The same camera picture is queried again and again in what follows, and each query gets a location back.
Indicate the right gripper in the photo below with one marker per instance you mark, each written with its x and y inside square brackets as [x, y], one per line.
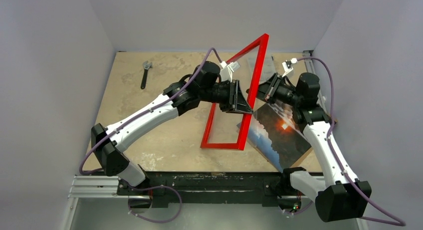
[271, 89]

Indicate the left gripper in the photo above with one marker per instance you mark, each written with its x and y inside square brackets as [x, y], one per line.
[236, 102]

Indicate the red picture frame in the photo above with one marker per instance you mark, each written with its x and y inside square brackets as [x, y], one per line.
[230, 131]

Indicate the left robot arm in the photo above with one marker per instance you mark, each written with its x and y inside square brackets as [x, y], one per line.
[207, 83]

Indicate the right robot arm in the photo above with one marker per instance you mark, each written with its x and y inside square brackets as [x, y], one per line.
[341, 195]

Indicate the sunset landscape photo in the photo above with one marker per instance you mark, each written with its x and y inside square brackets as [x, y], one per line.
[273, 133]

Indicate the clear plastic screw box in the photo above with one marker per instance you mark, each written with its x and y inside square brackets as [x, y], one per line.
[268, 68]

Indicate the black adjustable wrench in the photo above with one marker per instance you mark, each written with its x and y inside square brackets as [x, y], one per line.
[146, 66]

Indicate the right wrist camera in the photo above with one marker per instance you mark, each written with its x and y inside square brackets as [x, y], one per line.
[288, 66]

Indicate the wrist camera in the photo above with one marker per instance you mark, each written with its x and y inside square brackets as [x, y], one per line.
[288, 66]
[227, 70]

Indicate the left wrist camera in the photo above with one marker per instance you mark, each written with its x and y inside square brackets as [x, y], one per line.
[227, 70]

